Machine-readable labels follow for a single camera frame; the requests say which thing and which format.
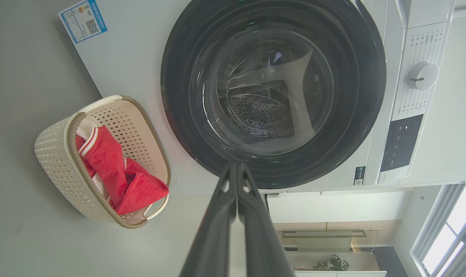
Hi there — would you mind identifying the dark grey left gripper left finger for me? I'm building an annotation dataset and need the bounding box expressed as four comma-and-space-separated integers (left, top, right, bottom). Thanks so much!
178, 162, 237, 277

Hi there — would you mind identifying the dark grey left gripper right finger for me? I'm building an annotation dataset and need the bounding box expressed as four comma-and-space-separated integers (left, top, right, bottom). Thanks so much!
237, 163, 296, 277

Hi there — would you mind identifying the red garment with white stripes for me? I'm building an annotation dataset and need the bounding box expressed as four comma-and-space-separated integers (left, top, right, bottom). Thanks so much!
75, 125, 129, 209

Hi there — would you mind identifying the beige perforated laundry basket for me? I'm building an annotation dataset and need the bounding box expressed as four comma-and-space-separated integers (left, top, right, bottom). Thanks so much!
34, 95, 172, 230

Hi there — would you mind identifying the white washing machine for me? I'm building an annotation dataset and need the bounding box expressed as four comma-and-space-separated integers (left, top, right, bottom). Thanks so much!
58, 0, 457, 194

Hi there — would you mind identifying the glass display shelf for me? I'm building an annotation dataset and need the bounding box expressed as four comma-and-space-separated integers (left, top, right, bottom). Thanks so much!
281, 229, 379, 253

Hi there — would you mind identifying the green potted plant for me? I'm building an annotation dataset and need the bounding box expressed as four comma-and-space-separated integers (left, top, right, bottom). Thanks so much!
311, 254, 350, 272

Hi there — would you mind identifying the small black washer sticker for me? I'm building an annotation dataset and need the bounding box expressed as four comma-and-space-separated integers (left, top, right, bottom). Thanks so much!
353, 166, 366, 186

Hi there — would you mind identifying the black washer display panel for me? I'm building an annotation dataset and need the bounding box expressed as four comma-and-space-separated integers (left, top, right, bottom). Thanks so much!
379, 113, 425, 173

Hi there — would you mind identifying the white washer dial knob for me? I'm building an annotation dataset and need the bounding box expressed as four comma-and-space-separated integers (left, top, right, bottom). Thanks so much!
406, 62, 440, 91

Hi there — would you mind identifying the blue energy label sticker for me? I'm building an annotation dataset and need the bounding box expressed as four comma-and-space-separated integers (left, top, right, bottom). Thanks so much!
58, 0, 109, 44

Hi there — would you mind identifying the window with grey frame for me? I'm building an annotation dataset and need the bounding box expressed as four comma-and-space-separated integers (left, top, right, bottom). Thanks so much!
409, 181, 466, 277

